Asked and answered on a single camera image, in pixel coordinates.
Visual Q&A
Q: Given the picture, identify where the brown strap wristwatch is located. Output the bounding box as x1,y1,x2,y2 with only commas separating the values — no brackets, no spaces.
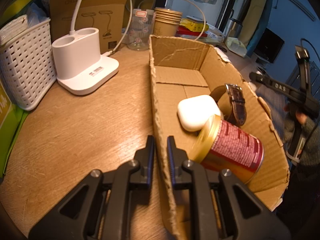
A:
208,83,247,126

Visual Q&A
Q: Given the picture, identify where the yellow packet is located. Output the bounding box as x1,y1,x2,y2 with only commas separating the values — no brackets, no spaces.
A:
180,19,207,32

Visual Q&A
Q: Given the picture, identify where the white woven plastic basket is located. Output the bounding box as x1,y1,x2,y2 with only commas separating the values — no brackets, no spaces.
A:
0,17,57,111

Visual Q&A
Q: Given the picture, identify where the flat white box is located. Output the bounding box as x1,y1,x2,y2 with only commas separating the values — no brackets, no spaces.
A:
205,25,226,42

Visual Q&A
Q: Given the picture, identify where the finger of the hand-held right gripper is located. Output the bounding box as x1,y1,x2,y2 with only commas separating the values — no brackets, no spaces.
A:
249,71,272,86

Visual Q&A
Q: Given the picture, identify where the person's right hand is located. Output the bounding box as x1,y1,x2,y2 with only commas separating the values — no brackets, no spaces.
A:
284,103,309,125

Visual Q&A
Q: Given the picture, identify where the white cable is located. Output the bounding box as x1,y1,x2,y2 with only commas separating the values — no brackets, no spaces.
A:
105,0,208,57

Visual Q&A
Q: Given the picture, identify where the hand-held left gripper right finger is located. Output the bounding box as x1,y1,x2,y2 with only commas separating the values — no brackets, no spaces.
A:
167,135,292,240

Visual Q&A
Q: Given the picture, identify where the black television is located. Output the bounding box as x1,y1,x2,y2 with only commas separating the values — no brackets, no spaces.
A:
254,27,285,63

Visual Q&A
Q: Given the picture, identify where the clear glass jar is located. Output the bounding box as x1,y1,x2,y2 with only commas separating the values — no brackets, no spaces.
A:
127,8,154,51

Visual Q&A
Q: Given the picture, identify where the cardboard box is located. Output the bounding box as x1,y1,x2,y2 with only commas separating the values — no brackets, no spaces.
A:
149,34,290,240

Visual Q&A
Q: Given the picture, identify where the white desk lamp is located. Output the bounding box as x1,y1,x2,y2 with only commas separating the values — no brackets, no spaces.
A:
52,0,120,96

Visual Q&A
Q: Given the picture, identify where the stack of brown paper cups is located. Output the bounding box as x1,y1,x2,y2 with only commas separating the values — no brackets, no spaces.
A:
152,7,183,37

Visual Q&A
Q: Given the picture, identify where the pale yellow tissue pack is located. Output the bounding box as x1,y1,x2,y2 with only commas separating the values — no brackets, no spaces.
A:
226,37,247,57

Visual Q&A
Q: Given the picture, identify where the yellow curtain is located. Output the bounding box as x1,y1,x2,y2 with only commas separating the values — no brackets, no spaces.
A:
244,0,272,51

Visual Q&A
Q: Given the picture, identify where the paper cups pack green wrap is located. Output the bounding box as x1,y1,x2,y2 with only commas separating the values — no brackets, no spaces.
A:
0,79,31,175

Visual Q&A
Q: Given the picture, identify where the teal curtain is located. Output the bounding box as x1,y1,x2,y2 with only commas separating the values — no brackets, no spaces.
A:
246,0,277,56

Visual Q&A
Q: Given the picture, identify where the red gold can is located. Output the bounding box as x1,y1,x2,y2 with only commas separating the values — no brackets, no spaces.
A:
191,115,265,185

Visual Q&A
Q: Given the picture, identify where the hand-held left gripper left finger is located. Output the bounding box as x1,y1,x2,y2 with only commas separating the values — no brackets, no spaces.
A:
28,135,155,240

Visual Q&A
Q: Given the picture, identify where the steel thermos flask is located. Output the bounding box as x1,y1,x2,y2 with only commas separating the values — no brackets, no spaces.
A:
226,17,243,39

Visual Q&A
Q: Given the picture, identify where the person's right forearm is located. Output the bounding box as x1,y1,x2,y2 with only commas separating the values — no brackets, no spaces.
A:
282,116,320,167

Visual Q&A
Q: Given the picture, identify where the white air conditioner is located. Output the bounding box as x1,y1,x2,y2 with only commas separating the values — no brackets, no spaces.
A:
277,0,317,22

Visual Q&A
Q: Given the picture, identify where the white earbuds case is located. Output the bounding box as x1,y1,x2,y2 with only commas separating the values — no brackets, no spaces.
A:
177,94,222,132

